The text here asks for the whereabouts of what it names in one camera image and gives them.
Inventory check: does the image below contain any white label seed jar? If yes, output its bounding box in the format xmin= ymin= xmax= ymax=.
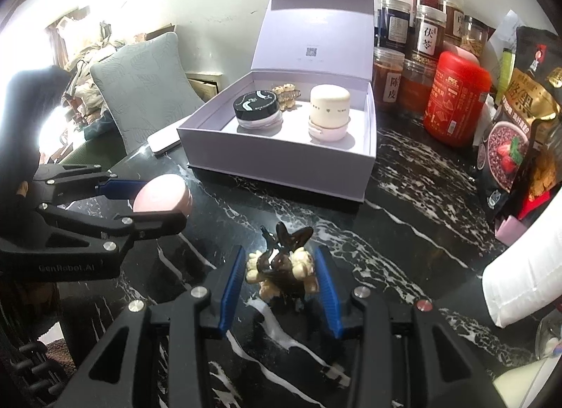
xmin=415 ymin=5 xmax=447 ymax=61

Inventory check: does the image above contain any dark herb jar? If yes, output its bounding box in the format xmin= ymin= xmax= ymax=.
xmin=379 ymin=0 xmax=412 ymax=51

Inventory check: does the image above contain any amber plastic jar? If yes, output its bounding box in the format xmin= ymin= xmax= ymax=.
xmin=401 ymin=59 xmax=437 ymax=116

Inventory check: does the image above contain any yellow sticks jar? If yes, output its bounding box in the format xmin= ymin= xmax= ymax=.
xmin=461 ymin=15 xmax=488 ymax=59

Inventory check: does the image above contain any black and gold snack bag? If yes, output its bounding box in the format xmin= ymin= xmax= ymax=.
xmin=476 ymin=26 xmax=562 ymax=224

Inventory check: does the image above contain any red cartoon snack bag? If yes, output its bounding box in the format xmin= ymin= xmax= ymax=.
xmin=516 ymin=65 xmax=562 ymax=222

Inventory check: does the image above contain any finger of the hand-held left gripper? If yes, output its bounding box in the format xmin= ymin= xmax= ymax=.
xmin=37 ymin=203 xmax=187 ymax=259
xmin=33 ymin=163 xmax=145 ymax=207

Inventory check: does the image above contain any pile of clothes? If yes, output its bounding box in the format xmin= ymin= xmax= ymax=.
xmin=53 ymin=17 xmax=145 ymax=136

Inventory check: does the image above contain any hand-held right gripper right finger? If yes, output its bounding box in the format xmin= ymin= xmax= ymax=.
xmin=314 ymin=245 xmax=505 ymax=408

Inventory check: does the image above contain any clear glass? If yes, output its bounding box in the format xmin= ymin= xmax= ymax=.
xmin=535 ymin=313 xmax=562 ymax=362

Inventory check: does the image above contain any cream and pink cosmetic jar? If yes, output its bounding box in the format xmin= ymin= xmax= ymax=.
xmin=307 ymin=84 xmax=352 ymax=142

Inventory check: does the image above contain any white gift box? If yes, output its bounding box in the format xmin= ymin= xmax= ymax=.
xmin=177 ymin=0 xmax=377 ymax=203

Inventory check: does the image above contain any person's left forearm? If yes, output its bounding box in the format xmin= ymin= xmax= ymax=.
xmin=0 ymin=65 xmax=73 ymax=237

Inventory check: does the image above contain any brown herb jar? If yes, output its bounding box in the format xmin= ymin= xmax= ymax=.
xmin=441 ymin=0 xmax=465 ymax=35

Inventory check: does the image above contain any white paper sheet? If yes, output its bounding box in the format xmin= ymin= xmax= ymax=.
xmin=487 ymin=10 xmax=521 ymax=84

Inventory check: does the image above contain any wooden box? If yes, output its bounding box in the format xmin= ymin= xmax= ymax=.
xmin=187 ymin=72 xmax=222 ymax=101

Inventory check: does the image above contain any green lidded can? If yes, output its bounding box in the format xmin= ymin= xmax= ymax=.
xmin=496 ymin=48 xmax=516 ymax=97

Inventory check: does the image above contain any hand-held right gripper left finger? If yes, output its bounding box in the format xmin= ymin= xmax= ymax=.
xmin=53 ymin=245 xmax=247 ymax=408

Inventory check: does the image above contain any dark green seat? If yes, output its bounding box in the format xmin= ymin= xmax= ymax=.
xmin=57 ymin=131 xmax=128 ymax=171

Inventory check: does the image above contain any small pink box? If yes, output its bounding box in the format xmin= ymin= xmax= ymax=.
xmin=495 ymin=214 xmax=534 ymax=247

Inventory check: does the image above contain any black cosmetic jar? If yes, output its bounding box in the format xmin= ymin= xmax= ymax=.
xmin=233 ymin=91 xmax=281 ymax=131

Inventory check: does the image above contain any orange peel jar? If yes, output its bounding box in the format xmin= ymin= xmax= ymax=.
xmin=373 ymin=47 xmax=405 ymax=112

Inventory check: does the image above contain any pink blush compact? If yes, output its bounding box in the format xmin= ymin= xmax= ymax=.
xmin=132 ymin=174 xmax=194 ymax=218

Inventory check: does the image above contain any red canister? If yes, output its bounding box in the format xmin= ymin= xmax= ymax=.
xmin=424 ymin=51 xmax=491 ymax=147

